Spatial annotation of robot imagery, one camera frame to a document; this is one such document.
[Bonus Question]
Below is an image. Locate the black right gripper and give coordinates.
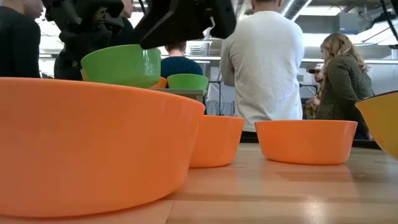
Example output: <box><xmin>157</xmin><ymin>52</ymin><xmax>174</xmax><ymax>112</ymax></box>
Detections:
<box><xmin>134</xmin><ymin>0</ymin><xmax>237</xmax><ymax>50</ymax></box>

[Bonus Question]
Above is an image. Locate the small grey table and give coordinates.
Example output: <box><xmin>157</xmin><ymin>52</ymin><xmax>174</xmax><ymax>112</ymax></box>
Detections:
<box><xmin>150</xmin><ymin>88</ymin><xmax>206</xmax><ymax>114</ymax></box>

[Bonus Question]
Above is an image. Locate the person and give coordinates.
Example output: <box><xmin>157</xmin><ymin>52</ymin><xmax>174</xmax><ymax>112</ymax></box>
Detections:
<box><xmin>53</xmin><ymin>0</ymin><xmax>138</xmax><ymax>82</ymax></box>
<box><xmin>160</xmin><ymin>42</ymin><xmax>205</xmax><ymax>79</ymax></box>
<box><xmin>0</xmin><ymin>0</ymin><xmax>44</xmax><ymax>78</ymax></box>
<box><xmin>303</xmin><ymin>32</ymin><xmax>376</xmax><ymax>141</ymax></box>
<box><xmin>220</xmin><ymin>0</ymin><xmax>306</xmax><ymax>133</ymax></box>
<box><xmin>306</xmin><ymin>63</ymin><xmax>326</xmax><ymax>110</ymax></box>

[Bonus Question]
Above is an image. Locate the orange plastic bowl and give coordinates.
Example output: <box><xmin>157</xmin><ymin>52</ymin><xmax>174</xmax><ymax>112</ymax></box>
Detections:
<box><xmin>150</xmin><ymin>76</ymin><xmax>169</xmax><ymax>90</ymax></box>
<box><xmin>0</xmin><ymin>77</ymin><xmax>206</xmax><ymax>218</ymax></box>
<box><xmin>254</xmin><ymin>119</ymin><xmax>358</xmax><ymax>166</ymax></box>
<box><xmin>188</xmin><ymin>114</ymin><xmax>246</xmax><ymax>169</ymax></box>

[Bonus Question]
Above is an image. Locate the green plastic bowl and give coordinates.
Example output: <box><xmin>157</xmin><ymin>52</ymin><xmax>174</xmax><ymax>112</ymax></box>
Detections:
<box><xmin>80</xmin><ymin>44</ymin><xmax>162</xmax><ymax>90</ymax></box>
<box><xmin>167</xmin><ymin>73</ymin><xmax>209</xmax><ymax>94</ymax></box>

